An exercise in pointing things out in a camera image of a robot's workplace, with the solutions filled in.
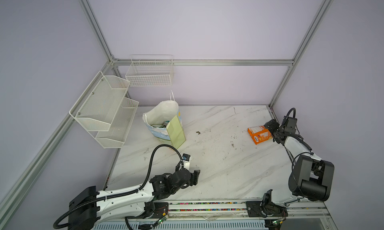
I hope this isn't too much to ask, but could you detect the orange snack box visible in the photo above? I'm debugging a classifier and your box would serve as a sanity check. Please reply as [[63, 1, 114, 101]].
[[248, 126, 273, 145]]

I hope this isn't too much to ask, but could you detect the white green paper bag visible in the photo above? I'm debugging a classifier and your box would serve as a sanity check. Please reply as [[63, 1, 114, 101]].
[[143, 92, 186, 149]]

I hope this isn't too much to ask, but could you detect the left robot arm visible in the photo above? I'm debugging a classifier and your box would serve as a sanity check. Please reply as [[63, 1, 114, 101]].
[[67, 168, 201, 230]]

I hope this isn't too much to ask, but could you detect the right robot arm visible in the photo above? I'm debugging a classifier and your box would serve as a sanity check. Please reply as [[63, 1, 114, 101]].
[[258, 116, 335, 217]]

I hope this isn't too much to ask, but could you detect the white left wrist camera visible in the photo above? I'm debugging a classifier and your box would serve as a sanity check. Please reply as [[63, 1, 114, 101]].
[[181, 154, 191, 170]]

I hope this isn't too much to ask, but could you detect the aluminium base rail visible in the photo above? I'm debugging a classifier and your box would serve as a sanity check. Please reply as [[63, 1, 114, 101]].
[[91, 198, 337, 230]]

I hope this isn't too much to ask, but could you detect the black corrugated cable hose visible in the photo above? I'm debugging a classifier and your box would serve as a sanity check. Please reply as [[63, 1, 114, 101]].
[[53, 144, 184, 230]]

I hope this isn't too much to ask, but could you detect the white mesh wall shelf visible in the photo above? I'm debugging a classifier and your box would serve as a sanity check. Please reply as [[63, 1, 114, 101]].
[[69, 72, 139, 149]]

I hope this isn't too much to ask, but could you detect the white wire wall basket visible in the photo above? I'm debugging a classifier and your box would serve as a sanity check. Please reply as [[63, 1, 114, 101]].
[[126, 55, 174, 87]]

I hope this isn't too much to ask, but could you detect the right rear frame post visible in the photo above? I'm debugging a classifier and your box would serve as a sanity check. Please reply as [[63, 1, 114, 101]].
[[269, 0, 334, 109]]

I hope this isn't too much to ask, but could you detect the aluminium frame post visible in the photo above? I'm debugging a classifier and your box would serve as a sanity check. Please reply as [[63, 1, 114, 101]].
[[78, 0, 115, 62]]

